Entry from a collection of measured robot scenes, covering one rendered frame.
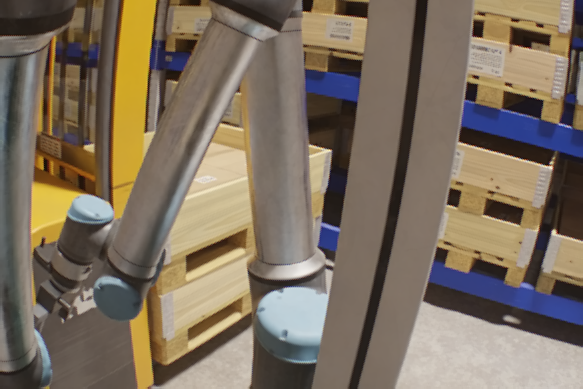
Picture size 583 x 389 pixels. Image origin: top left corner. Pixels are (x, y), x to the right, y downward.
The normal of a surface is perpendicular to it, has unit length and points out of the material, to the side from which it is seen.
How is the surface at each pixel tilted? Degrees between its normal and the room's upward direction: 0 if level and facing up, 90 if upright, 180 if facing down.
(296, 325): 5
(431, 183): 90
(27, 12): 110
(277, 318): 5
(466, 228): 90
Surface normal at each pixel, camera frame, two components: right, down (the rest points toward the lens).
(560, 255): -0.52, 0.17
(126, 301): 0.05, 0.35
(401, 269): -0.32, 0.22
